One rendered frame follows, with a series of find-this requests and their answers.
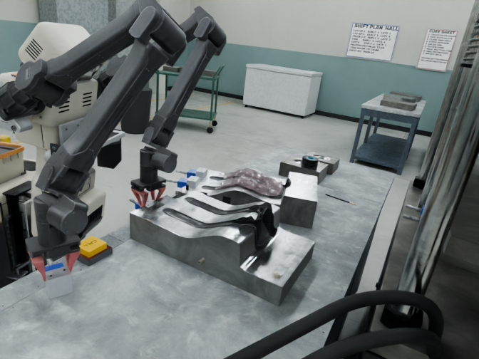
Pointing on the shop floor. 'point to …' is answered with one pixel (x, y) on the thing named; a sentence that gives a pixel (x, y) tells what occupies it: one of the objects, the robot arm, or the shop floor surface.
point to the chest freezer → (281, 89)
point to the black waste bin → (137, 114)
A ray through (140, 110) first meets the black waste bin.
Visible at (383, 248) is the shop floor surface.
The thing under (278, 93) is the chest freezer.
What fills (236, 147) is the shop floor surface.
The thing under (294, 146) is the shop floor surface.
